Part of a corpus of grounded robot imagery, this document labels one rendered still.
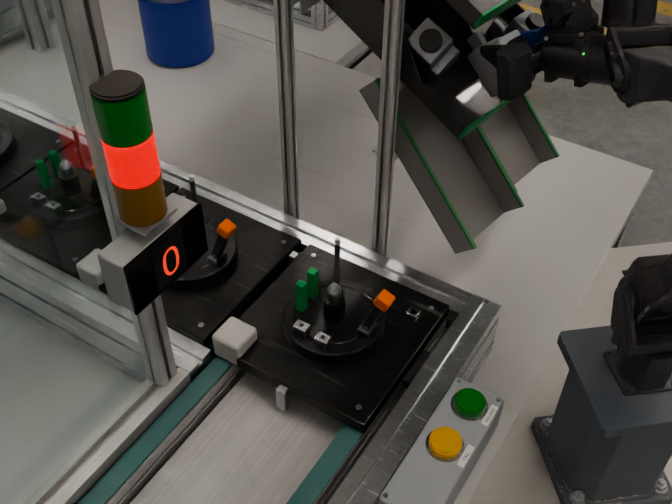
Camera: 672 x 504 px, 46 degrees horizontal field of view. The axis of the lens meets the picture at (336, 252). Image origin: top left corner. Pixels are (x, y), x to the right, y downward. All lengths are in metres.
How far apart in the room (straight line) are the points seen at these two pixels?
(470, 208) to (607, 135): 2.10
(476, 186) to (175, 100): 0.77
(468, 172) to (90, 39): 0.67
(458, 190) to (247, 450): 0.49
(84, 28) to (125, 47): 1.24
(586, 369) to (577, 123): 2.40
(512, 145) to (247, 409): 0.62
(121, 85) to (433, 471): 0.57
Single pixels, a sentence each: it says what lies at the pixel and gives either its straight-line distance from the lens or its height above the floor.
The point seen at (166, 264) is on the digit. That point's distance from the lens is 0.88.
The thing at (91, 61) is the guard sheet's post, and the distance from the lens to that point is 0.77.
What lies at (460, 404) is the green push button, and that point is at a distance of 1.04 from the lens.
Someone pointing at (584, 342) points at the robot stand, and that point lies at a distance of 1.02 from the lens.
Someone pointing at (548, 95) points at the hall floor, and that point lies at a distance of 3.48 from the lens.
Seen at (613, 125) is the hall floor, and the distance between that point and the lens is 3.37.
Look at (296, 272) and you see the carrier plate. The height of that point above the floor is 0.97.
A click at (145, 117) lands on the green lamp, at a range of 0.77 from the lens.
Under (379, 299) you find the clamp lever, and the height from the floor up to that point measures 1.07.
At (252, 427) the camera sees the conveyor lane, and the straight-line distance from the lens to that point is 1.08.
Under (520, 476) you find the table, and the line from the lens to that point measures 1.13.
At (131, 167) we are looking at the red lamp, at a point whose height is 1.34.
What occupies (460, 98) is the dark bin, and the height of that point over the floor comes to 1.21.
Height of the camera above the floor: 1.81
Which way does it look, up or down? 44 degrees down
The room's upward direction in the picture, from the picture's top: 1 degrees clockwise
